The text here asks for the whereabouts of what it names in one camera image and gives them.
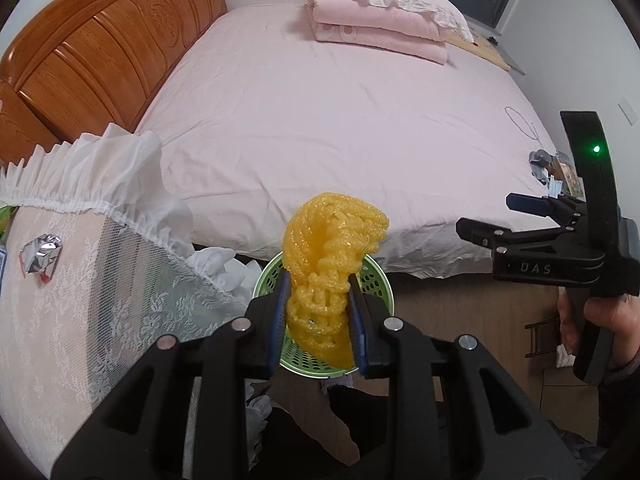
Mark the folded pink quilt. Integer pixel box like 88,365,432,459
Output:
306,0,451,65

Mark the beige lace table cover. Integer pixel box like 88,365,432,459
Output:
1,126,259,474

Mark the red silver foil wrapper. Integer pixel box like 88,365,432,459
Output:
18,234,63,284

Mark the green plastic waste basket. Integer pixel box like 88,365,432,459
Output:
253,254,395,379

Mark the person's right hand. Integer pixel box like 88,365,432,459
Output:
558,287,640,368

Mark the yellow foam fruit net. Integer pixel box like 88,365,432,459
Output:
282,193,390,370

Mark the pink bed sheet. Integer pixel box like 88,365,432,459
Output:
139,4,554,278

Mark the wooden headboard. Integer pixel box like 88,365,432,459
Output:
1,0,227,164

